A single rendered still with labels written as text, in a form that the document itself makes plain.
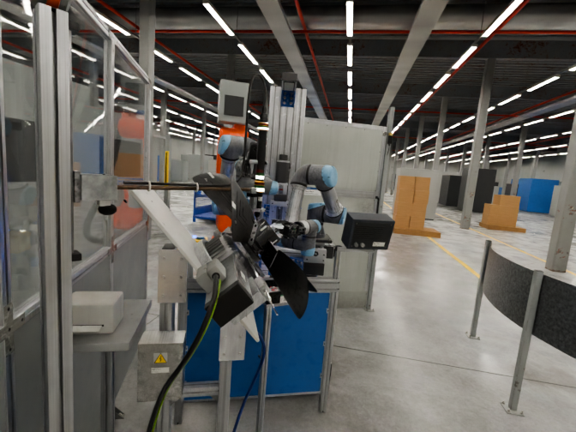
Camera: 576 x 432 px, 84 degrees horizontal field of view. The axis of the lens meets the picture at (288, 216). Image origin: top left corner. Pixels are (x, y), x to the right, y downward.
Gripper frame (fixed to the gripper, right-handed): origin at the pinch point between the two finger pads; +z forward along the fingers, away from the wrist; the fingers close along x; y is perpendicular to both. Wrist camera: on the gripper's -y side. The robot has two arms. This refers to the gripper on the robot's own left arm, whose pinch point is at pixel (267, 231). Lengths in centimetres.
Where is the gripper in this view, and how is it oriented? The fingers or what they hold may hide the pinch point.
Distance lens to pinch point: 151.2
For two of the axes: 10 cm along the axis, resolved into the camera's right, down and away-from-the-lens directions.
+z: -6.6, 0.5, -7.5
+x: -1.5, 9.7, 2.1
